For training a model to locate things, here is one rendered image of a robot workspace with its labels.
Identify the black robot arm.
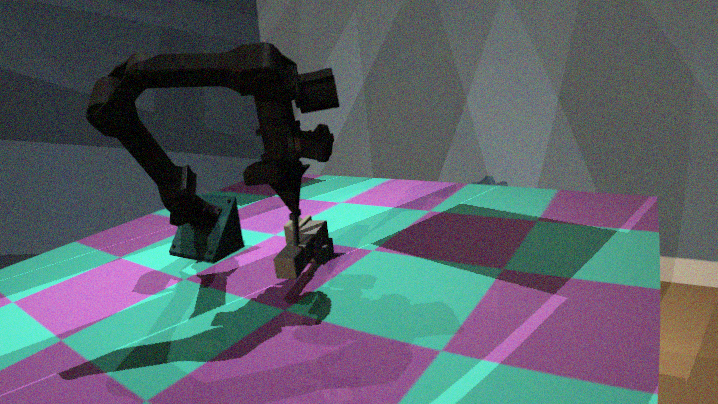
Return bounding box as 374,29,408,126
86,42,339,235

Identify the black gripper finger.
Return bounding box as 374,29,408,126
269,170,302,212
295,164,310,210

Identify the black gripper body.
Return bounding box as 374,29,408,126
243,116,302,186

